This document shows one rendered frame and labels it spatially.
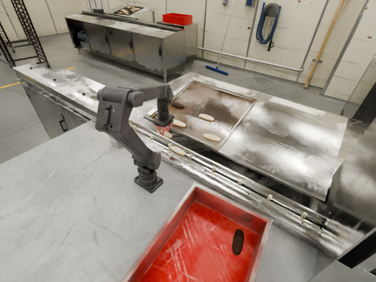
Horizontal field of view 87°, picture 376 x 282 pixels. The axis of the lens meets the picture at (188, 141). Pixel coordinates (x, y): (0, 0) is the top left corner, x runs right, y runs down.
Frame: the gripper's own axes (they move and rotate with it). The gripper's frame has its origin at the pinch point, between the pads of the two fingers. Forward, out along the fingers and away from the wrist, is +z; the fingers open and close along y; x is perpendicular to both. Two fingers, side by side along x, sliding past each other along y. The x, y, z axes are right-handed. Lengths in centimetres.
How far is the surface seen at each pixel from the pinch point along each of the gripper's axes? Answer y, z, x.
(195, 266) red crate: 40, 11, 48
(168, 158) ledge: 8.5, 7.0, 9.4
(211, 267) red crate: 37, 11, 53
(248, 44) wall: -370, 39, -95
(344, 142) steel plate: -71, 11, 85
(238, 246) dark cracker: 26, 10, 57
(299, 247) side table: 12, 11, 76
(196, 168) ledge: 5.9, 6.9, 25.0
